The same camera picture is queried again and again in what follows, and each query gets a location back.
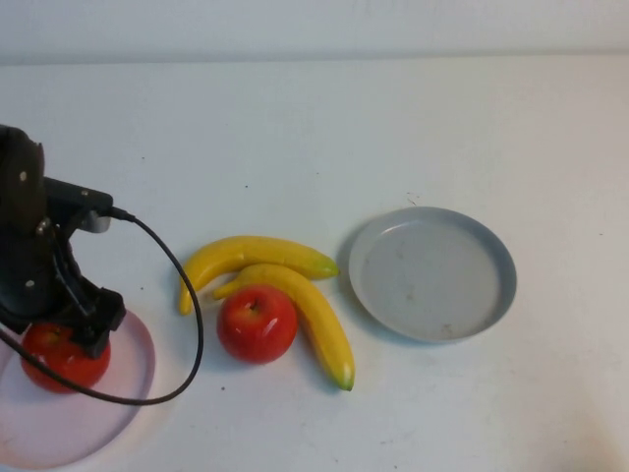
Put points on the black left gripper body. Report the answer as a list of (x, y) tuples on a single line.
[(29, 275)]

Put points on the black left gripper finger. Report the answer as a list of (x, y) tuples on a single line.
[(100, 322)]

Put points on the red apple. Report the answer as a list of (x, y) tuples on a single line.
[(258, 329), (64, 361)]

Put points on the yellow banana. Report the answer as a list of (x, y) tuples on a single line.
[(255, 251), (324, 329)]

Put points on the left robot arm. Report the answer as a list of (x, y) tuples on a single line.
[(19, 172)]

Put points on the pink round plate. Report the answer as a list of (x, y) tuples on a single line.
[(98, 428)]

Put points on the grey-blue round plate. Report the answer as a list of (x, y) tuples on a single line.
[(432, 280)]

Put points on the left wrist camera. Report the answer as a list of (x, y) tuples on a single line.
[(78, 196)]

